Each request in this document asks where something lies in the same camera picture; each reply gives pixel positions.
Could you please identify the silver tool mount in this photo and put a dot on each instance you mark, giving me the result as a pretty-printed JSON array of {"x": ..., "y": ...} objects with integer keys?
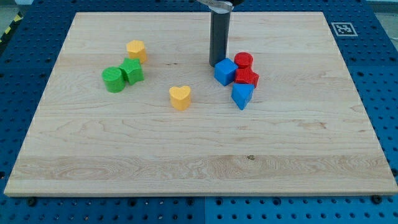
[{"x": 221, "y": 6}]

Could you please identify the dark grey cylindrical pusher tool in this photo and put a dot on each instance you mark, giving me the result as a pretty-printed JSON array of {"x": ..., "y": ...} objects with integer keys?
[{"x": 219, "y": 32}]

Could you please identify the yellow heart block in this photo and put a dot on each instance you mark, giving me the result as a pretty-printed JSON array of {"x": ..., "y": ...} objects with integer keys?
[{"x": 180, "y": 97}]

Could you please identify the yellow hexagon block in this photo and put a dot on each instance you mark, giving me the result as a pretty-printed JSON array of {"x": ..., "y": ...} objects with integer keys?
[{"x": 136, "y": 50}]

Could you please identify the red cylinder block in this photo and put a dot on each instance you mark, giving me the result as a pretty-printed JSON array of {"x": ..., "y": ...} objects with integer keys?
[{"x": 243, "y": 60}]

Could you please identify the blue cube block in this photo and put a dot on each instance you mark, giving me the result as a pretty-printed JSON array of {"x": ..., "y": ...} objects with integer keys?
[{"x": 225, "y": 71}]

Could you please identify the red star block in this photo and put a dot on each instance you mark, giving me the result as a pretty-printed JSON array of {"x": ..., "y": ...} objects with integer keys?
[{"x": 246, "y": 76}]

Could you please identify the blue triangle block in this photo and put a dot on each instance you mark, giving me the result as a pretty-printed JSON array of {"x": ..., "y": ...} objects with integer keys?
[{"x": 242, "y": 94}]

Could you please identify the green star block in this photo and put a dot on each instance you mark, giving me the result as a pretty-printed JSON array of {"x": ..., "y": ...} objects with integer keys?
[{"x": 132, "y": 70}]

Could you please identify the green cylinder block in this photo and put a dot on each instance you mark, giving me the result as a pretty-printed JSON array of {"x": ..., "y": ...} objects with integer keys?
[{"x": 113, "y": 79}]

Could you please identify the light wooden board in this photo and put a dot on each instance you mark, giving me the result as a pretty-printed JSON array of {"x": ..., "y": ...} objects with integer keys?
[{"x": 304, "y": 132}]

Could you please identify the white fiducial marker tag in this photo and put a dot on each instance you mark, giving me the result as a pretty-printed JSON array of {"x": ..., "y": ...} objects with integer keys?
[{"x": 344, "y": 29}]

